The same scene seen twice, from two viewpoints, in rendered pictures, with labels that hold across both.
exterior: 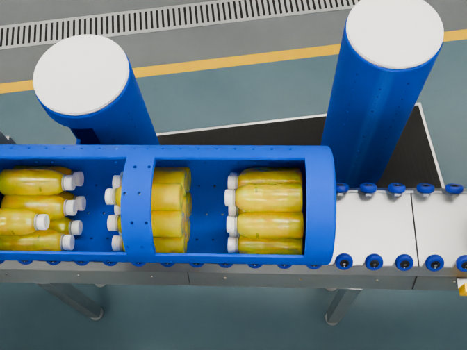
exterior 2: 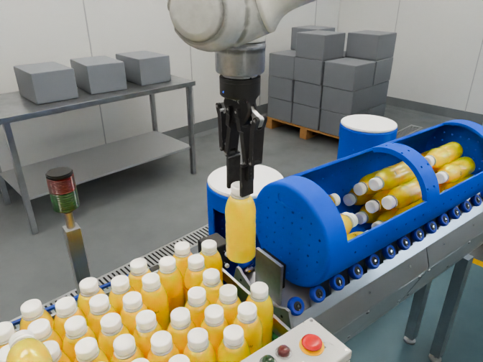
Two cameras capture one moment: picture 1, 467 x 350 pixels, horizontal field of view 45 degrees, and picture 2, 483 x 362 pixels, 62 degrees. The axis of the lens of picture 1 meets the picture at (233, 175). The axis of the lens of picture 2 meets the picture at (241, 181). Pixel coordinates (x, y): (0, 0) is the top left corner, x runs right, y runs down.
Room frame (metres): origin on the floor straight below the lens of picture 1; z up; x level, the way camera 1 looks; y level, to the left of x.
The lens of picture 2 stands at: (0.05, 1.34, 1.67)
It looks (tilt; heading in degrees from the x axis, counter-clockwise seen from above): 26 degrees down; 316
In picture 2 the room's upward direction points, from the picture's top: straight up
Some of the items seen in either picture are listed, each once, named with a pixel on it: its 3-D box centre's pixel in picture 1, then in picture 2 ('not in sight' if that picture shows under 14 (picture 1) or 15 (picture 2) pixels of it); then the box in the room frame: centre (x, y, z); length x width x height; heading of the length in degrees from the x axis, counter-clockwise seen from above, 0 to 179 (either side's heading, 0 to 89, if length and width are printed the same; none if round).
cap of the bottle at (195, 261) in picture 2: not in sight; (195, 261); (0.69, 0.86, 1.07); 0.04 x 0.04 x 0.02
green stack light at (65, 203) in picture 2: not in sight; (65, 198); (1.00, 1.03, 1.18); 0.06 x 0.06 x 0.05
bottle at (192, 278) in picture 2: not in sight; (198, 290); (0.69, 0.86, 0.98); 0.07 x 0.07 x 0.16
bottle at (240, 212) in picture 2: not in sight; (240, 225); (0.58, 0.82, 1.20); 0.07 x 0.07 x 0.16
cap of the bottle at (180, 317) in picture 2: not in sight; (180, 317); (0.57, 1.00, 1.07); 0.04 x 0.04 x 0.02
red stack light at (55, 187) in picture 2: not in sight; (61, 182); (1.00, 1.03, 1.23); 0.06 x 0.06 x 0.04
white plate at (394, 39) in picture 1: (394, 28); (368, 123); (1.01, -0.51, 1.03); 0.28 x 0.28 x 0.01
